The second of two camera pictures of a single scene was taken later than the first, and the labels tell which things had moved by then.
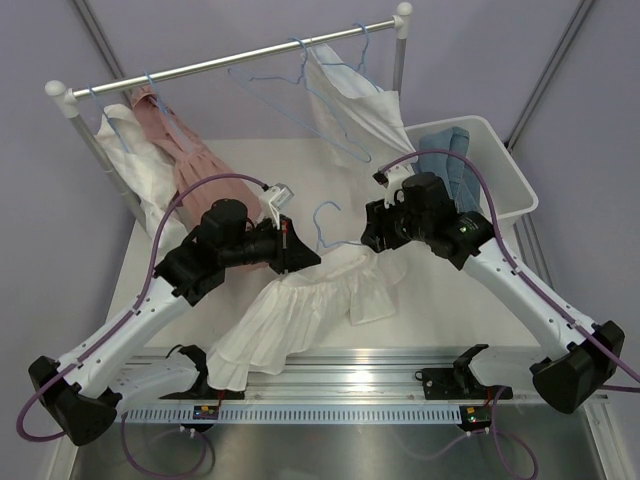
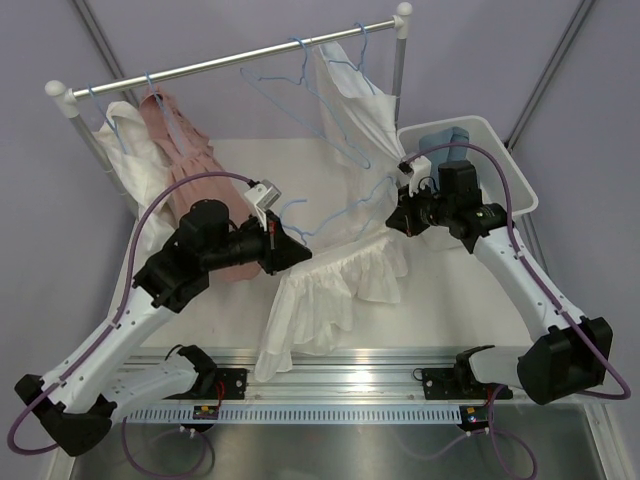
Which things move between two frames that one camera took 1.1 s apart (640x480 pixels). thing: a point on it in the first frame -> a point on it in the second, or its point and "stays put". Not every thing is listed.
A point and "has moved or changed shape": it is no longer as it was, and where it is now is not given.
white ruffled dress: x=280 y=321 has moved or changed shape
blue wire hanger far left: x=108 y=121 stays put
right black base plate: x=458 y=384 stays put
